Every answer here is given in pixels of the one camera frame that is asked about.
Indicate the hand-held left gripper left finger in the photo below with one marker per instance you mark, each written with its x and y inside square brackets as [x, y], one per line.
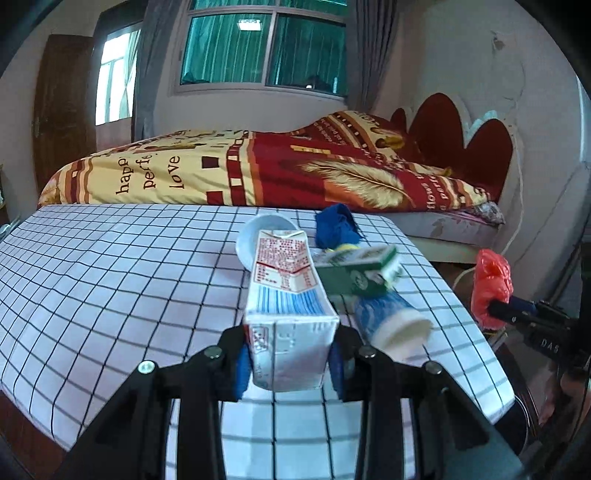
[242, 374]

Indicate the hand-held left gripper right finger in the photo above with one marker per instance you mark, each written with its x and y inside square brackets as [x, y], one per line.
[337, 369]

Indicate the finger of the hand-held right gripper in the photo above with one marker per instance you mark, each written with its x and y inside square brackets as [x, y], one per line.
[524, 304]
[501, 309]

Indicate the red plastic bag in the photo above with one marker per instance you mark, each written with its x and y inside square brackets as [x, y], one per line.
[491, 281]

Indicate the white and blue milk carton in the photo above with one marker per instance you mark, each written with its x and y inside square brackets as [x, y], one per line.
[286, 295]

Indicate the blue and white paper bowl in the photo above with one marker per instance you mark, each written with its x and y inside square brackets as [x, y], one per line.
[258, 230]

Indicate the beige bed base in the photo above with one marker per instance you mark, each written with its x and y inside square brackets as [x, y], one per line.
[457, 249]

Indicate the green cardboard box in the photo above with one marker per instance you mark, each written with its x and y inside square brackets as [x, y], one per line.
[351, 277]

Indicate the lilac floral bed sheet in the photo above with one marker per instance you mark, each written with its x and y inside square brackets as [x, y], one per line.
[457, 221]

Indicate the blue cloth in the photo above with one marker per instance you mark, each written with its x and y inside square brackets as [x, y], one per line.
[334, 224]

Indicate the white checked tablecloth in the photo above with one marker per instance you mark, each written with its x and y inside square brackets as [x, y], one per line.
[115, 286]

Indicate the red heart-shaped headboard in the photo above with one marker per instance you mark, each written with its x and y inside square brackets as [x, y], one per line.
[438, 124]

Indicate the bed with patterned blanket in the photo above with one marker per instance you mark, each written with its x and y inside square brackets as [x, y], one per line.
[277, 170]

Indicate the grey curtain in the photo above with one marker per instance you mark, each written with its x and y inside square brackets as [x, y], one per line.
[154, 69]
[374, 55]

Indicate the brown wooden door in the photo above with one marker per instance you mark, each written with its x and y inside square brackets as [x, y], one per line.
[60, 110]

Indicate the narrow bright window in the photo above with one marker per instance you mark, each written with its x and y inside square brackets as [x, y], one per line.
[115, 78]

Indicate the large window with green curtain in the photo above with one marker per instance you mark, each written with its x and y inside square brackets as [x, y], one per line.
[221, 50]

